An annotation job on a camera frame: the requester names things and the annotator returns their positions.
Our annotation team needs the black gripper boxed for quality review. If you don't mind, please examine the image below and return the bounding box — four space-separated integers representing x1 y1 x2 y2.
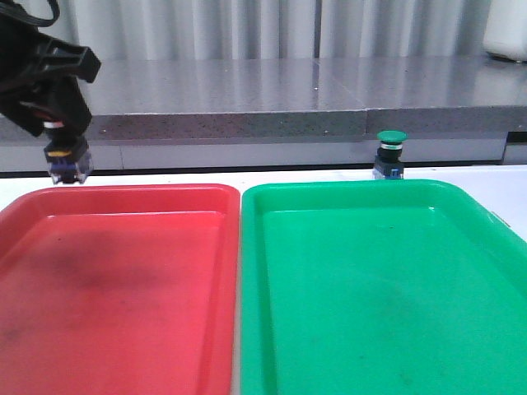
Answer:
1 1 101 137

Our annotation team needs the red mushroom push button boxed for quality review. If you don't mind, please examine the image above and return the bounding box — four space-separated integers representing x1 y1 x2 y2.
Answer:
43 121 94 185

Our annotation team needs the green mushroom push button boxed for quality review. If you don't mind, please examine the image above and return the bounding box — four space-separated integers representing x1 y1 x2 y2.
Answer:
373 130 408 179

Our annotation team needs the red plastic tray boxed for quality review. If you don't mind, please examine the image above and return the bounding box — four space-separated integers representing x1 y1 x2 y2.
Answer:
1 184 240 394

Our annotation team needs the grey granite ledge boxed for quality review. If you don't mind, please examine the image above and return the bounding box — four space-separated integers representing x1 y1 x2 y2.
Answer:
0 57 527 170

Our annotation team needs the green plastic tray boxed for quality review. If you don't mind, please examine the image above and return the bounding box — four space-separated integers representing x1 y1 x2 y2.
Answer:
240 180 526 394

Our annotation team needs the white appliance on ledge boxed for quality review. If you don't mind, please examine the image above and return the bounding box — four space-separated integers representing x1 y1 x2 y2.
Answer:
483 0 526 63

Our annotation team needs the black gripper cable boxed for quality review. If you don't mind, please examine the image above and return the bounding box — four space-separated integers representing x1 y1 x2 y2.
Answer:
12 0 61 29

